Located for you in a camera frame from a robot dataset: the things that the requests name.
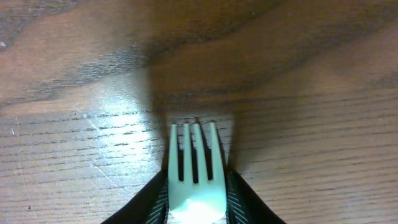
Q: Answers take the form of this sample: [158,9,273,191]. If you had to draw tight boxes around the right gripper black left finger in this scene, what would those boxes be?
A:
[102,170,169,224]

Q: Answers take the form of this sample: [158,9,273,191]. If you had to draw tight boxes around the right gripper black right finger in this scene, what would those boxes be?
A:
[226,170,286,224]

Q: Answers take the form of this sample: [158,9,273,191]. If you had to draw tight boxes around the mint green plastic fork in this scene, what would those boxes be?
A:
[168,123,227,223]

